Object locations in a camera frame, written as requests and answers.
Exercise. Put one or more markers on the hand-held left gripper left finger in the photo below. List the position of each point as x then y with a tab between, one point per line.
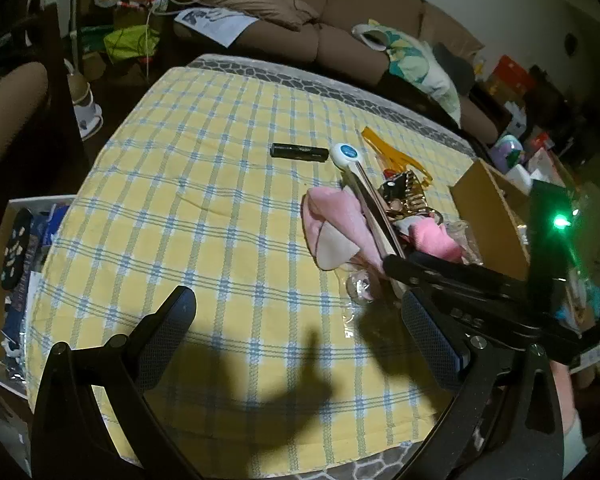
167	330

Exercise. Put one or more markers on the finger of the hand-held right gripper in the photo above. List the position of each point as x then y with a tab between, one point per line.
455	277
505	322

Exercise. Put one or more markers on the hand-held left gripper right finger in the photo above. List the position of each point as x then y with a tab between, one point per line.
427	340

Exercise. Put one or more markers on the pink fuzzy sock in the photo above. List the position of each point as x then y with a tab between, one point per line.
432	241

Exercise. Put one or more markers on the cardboard box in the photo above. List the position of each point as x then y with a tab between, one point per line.
490	210

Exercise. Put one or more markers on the pink cloth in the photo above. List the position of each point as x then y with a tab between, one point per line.
337	220

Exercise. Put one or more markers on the black cosmetic tube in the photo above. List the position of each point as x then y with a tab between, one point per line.
299	152

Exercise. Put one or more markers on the person's right forearm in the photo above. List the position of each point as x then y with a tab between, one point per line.
562	390

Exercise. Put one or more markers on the white tissue box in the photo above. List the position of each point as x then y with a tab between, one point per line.
522	179

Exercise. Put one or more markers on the clear plastic wrapper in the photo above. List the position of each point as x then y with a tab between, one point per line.
360	285

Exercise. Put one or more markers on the black gold hair claw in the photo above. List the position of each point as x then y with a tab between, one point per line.
402	192

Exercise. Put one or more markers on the purple green toy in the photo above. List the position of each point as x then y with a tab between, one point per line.
507	152

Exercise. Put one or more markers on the yellow checked tablecloth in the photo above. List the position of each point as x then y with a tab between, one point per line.
205	220

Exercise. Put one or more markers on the person's white clothing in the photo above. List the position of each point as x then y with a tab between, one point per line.
575	442

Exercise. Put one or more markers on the white storage box of clothes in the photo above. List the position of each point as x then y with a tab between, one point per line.
25	310

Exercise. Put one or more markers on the white round case blue centre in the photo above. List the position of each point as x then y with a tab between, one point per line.
346	154

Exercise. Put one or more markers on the black spotted cloth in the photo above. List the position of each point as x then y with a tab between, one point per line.
15	247

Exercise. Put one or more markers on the red orange cartons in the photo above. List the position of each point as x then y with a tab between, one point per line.
510	74

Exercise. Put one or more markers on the dark grey cushion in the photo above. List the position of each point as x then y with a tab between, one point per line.
457	67

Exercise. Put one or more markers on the beige white appliance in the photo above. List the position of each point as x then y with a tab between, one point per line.
82	102

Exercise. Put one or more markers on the white tape roll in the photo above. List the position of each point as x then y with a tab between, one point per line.
367	35

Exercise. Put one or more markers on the brown armchair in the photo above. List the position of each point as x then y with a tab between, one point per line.
10	120

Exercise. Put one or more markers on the green bag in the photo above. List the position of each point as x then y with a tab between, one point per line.
130	42

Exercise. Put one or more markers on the brown sofa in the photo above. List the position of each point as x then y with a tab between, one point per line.
340	10

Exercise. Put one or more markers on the white printed paper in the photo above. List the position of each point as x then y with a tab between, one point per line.
215	22

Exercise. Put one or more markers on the white metal rack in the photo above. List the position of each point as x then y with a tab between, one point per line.
75	10

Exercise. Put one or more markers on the brown pillow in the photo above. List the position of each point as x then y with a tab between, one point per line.
260	0

